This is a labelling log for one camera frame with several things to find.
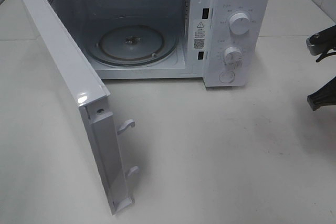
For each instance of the white warning label sticker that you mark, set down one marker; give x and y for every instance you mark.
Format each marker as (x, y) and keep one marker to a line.
(200, 34)

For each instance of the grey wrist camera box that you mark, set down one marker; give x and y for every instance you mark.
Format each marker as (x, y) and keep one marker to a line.
(312, 44)

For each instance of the white microwave knob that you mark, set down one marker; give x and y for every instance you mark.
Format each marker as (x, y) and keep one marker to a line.
(232, 55)
(239, 22)

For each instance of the glass microwave turntable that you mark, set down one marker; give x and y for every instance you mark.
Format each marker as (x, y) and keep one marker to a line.
(133, 46)

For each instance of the white microwave oven body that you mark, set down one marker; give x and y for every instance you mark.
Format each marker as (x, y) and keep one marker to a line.
(87, 20)

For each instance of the white microwave door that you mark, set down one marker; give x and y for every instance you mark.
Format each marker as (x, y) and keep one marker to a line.
(91, 98)

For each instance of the round microwave door button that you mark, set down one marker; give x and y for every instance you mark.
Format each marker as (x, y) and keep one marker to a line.
(227, 77)

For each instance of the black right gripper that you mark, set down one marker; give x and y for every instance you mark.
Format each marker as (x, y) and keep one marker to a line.
(325, 42)

